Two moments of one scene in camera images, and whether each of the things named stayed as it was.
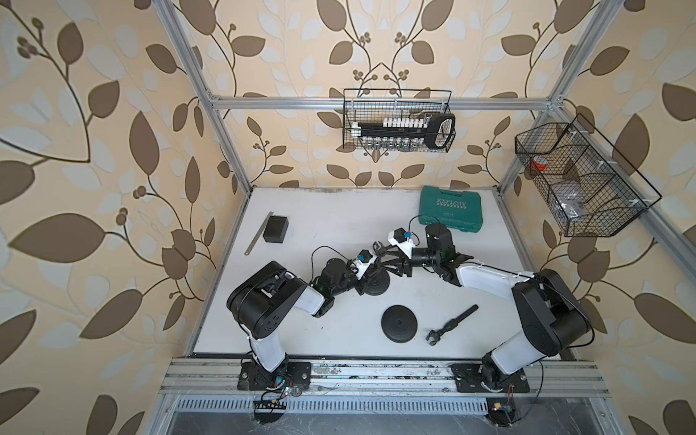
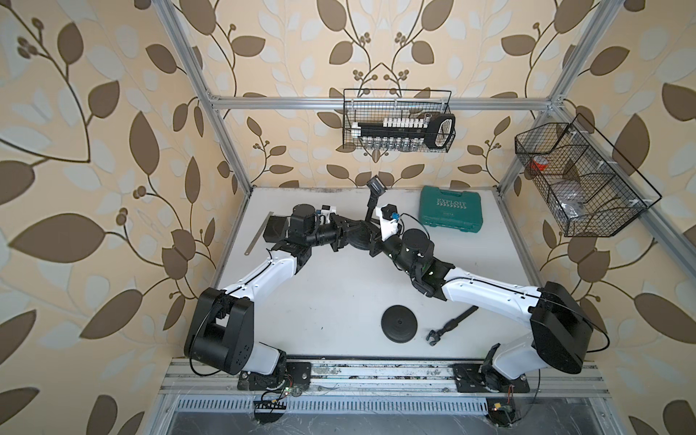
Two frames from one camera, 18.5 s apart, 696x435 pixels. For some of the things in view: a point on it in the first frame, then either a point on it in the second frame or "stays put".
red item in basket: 539,163 stays put
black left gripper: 362,285 → 340,229
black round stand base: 377,282 → 358,234
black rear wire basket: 360,105 stays put
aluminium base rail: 371,377 stays put
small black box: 275,229 stays put
